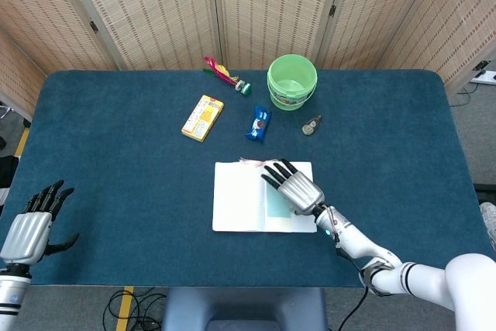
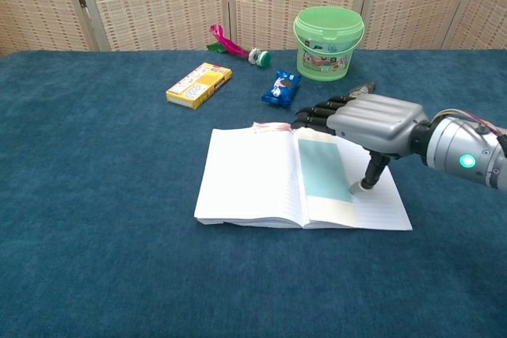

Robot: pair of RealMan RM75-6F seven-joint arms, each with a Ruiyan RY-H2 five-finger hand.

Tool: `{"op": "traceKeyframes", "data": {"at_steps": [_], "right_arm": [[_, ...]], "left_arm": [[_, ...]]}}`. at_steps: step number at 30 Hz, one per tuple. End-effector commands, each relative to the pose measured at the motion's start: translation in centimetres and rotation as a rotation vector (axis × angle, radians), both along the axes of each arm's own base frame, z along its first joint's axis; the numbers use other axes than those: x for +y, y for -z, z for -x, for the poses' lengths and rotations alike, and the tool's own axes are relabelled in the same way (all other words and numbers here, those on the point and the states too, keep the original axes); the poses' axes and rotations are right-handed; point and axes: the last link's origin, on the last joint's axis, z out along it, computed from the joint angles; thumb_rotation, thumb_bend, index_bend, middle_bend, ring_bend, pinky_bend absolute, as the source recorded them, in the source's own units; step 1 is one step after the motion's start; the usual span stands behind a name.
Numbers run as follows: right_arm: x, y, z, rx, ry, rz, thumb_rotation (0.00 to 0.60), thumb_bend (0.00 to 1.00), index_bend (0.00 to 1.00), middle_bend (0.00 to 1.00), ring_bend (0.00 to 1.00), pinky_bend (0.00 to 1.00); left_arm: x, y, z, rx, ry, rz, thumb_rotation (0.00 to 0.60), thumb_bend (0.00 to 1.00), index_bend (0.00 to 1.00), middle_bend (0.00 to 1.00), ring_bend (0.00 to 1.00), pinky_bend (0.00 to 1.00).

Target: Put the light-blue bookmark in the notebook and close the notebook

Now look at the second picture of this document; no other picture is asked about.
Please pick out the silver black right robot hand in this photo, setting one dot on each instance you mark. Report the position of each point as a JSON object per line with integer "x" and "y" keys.
{"x": 376, "y": 120}

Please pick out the green plastic bucket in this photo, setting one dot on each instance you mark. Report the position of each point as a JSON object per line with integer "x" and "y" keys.
{"x": 326, "y": 61}

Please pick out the blue cookie packet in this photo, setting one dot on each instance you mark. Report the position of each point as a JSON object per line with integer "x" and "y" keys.
{"x": 281, "y": 88}

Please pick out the blue white tasselled bookmark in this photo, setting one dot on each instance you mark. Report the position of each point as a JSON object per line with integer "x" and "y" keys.
{"x": 322, "y": 168}

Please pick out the pink feather shuttlecock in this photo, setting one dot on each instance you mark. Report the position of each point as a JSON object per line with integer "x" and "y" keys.
{"x": 233, "y": 47}

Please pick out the yellow card box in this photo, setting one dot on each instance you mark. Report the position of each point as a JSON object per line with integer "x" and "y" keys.
{"x": 198, "y": 86}

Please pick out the small dark correction tape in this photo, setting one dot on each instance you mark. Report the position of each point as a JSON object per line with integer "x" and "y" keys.
{"x": 366, "y": 88}

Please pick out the blue table cloth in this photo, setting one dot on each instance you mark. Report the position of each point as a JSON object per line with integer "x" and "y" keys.
{"x": 99, "y": 195}

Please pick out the woven folding screen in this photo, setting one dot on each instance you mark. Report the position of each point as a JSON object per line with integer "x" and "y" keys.
{"x": 158, "y": 1}

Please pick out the white lined notebook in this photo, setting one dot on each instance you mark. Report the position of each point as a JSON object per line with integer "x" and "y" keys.
{"x": 245, "y": 179}

